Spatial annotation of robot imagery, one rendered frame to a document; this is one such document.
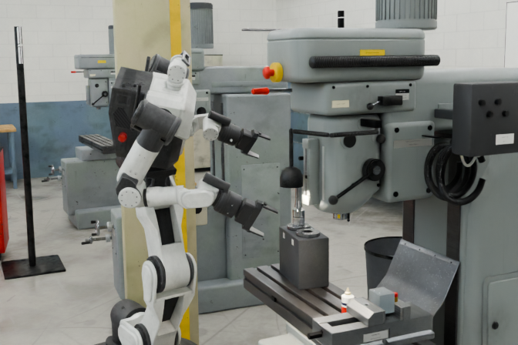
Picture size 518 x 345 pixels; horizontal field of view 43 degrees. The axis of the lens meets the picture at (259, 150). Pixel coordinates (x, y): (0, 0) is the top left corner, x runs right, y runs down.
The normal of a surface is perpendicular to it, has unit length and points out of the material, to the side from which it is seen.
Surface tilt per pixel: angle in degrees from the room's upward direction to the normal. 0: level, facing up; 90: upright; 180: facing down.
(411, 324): 90
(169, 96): 25
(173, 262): 62
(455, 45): 90
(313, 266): 90
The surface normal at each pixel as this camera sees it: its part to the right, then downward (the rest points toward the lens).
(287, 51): -0.91, 0.07
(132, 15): 0.42, 0.12
